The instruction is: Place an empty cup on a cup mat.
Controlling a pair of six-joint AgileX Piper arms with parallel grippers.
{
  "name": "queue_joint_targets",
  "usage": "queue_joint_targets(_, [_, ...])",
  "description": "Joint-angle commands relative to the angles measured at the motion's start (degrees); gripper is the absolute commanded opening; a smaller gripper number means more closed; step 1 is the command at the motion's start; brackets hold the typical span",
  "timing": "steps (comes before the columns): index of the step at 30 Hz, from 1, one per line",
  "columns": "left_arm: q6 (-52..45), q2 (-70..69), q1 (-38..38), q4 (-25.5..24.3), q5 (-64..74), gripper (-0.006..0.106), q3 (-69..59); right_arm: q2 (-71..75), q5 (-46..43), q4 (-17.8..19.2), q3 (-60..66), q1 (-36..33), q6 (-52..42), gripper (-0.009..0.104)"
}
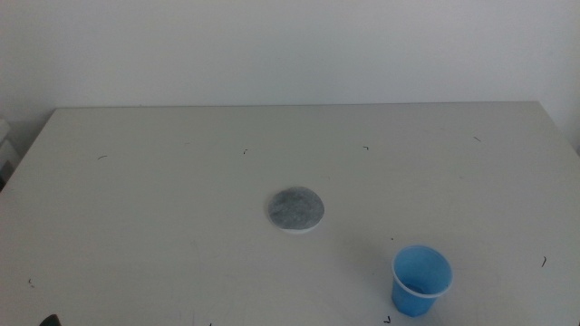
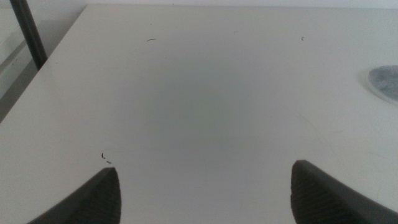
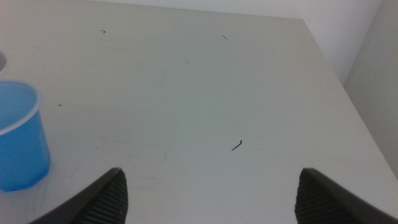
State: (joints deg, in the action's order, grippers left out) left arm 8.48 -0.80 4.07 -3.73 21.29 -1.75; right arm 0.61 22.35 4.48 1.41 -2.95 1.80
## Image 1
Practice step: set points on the blue plastic cup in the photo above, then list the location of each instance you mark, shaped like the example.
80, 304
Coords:
421, 271

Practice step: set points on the round grey cup mat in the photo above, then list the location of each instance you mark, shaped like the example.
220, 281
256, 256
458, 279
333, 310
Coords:
295, 209

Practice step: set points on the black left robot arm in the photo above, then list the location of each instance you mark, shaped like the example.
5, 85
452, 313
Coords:
50, 321

